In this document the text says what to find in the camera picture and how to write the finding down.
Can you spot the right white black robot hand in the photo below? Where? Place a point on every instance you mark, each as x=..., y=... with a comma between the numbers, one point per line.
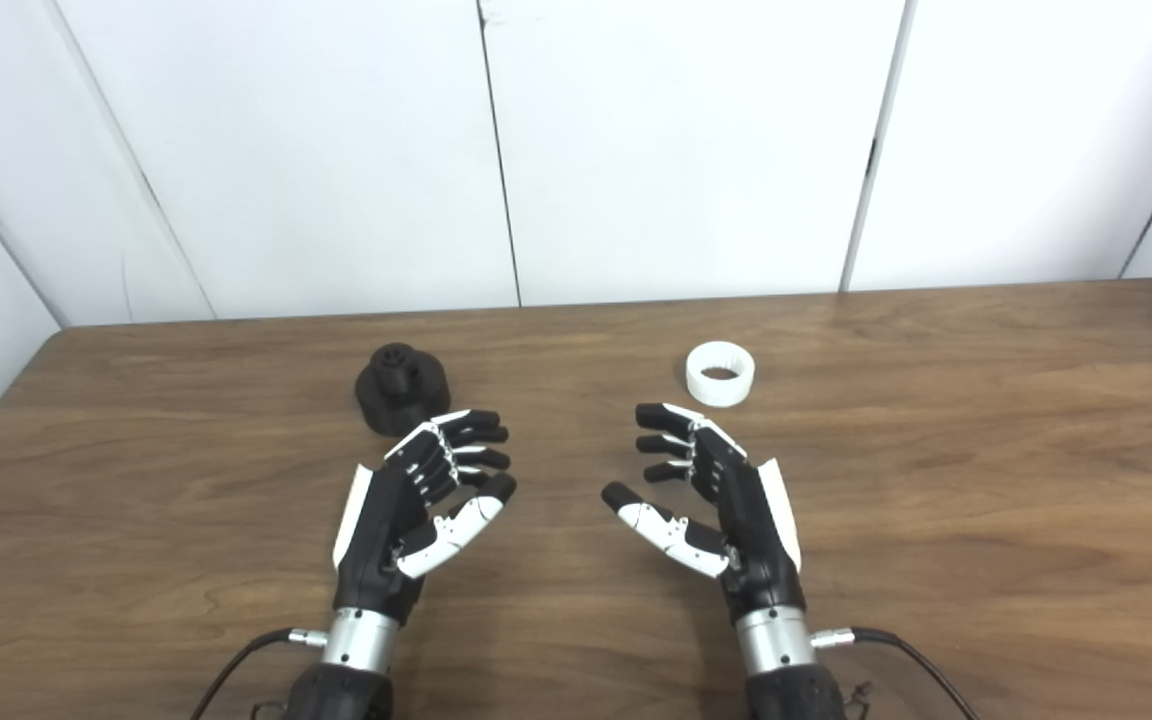
x=751, y=520

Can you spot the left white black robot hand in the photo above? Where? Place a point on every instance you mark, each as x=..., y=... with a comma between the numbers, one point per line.
x=381, y=520

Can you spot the round black part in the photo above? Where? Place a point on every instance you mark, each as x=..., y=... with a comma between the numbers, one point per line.
x=401, y=400

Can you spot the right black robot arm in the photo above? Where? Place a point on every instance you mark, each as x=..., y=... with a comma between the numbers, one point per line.
x=776, y=640

